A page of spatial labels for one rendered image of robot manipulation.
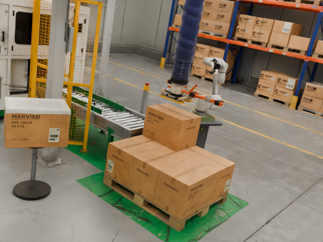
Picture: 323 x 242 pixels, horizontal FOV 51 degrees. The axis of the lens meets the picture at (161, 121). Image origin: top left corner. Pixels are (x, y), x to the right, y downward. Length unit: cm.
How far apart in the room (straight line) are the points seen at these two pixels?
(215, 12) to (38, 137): 973
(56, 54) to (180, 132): 173
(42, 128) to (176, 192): 149
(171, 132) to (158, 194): 86
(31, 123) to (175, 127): 166
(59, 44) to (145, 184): 192
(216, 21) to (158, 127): 848
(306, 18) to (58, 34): 960
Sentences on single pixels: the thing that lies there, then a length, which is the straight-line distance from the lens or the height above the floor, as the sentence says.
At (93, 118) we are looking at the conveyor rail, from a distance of 499.
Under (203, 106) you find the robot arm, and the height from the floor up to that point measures 94.
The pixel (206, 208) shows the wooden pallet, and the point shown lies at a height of 9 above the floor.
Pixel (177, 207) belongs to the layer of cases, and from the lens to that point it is 362.
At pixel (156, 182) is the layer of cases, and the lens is 372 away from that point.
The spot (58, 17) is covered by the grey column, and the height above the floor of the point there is 186.
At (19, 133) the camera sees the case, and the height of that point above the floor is 78.
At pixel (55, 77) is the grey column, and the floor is 116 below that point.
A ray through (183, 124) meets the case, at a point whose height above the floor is 89.
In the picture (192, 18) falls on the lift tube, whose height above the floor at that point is 210.
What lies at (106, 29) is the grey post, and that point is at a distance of 758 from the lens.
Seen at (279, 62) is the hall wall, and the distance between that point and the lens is 1275.
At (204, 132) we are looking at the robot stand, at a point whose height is 56.
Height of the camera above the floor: 213
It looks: 18 degrees down
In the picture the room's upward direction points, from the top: 10 degrees clockwise
